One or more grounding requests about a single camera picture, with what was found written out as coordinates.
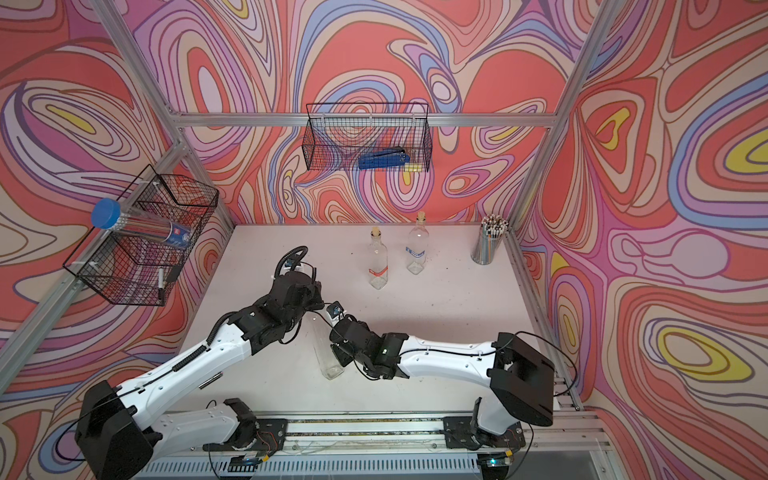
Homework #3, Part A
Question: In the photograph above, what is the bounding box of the clear bottle with black cap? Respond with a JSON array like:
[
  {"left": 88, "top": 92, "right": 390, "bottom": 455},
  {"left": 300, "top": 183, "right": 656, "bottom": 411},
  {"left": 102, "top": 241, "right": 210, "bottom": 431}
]
[{"left": 310, "top": 315, "right": 344, "bottom": 380}]

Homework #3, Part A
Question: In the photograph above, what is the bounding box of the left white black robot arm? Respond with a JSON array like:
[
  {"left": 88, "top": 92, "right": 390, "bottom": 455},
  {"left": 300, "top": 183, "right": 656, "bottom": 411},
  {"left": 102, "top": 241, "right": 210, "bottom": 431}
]
[{"left": 74, "top": 271, "right": 324, "bottom": 479}]

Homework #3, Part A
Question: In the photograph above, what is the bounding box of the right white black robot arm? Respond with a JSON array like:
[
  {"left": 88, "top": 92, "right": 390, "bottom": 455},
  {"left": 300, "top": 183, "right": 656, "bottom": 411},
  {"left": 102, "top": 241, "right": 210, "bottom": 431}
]
[{"left": 329, "top": 314, "right": 555, "bottom": 436}]

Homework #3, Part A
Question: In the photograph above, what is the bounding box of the clear bottle red label cork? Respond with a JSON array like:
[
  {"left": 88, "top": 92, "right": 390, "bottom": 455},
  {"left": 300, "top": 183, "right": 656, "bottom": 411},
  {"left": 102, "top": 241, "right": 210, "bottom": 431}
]
[{"left": 368, "top": 227, "right": 388, "bottom": 290}]

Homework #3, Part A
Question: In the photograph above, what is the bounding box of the clear bottle blue label cork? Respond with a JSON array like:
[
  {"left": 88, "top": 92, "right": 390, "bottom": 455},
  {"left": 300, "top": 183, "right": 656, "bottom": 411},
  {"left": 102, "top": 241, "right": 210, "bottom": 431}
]
[{"left": 406, "top": 211, "right": 429, "bottom": 275}]

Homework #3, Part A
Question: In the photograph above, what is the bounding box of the black marker in basket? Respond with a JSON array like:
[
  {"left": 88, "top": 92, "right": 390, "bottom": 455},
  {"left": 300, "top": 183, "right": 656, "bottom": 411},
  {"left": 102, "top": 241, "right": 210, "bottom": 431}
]
[{"left": 157, "top": 268, "right": 165, "bottom": 302}]

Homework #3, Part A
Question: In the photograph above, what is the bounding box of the blue tool in basket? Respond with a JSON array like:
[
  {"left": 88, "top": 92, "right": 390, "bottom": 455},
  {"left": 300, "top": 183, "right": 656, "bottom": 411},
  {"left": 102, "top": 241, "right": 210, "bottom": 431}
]
[{"left": 358, "top": 147, "right": 410, "bottom": 170}]

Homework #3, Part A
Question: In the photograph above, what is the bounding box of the metal cup with pencils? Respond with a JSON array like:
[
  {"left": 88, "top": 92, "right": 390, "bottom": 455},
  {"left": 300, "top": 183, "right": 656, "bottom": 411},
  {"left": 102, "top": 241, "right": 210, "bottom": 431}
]
[{"left": 471, "top": 214, "right": 509, "bottom": 265}]

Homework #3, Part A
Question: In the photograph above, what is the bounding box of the clear tube with blue cap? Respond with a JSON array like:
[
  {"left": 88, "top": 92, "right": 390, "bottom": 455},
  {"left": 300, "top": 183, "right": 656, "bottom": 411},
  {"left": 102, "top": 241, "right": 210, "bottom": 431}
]
[{"left": 91, "top": 198, "right": 192, "bottom": 249}]

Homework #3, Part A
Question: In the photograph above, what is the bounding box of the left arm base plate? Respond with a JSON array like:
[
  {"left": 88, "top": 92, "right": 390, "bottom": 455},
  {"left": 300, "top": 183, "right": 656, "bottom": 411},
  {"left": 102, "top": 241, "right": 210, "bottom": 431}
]
[{"left": 203, "top": 418, "right": 288, "bottom": 455}]

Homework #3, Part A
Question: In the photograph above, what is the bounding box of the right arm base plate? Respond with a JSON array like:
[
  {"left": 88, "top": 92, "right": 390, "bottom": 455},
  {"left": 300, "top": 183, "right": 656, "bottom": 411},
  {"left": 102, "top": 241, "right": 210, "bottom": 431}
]
[{"left": 442, "top": 416, "right": 527, "bottom": 452}]

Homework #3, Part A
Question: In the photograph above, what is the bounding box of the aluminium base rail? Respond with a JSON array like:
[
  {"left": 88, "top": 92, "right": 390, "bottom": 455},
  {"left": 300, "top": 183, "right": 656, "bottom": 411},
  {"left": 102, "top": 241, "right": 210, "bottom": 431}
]
[{"left": 137, "top": 411, "right": 607, "bottom": 457}]

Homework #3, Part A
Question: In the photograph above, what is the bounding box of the black wire basket back wall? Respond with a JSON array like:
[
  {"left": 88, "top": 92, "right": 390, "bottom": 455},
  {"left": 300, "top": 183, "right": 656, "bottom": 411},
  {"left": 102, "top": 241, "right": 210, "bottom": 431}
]
[{"left": 302, "top": 101, "right": 433, "bottom": 173}]

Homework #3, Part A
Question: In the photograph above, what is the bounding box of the black wire basket wall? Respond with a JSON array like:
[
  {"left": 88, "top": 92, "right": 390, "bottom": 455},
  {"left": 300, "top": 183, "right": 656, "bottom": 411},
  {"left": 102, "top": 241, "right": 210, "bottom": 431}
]
[
  {"left": 302, "top": 101, "right": 433, "bottom": 173},
  {"left": 63, "top": 166, "right": 219, "bottom": 306}
]

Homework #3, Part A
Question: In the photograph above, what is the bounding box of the black wire basket left wall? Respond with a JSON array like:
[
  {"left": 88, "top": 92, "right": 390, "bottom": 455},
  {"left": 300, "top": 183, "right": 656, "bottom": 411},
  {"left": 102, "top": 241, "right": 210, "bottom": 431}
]
[{"left": 63, "top": 166, "right": 219, "bottom": 306}]

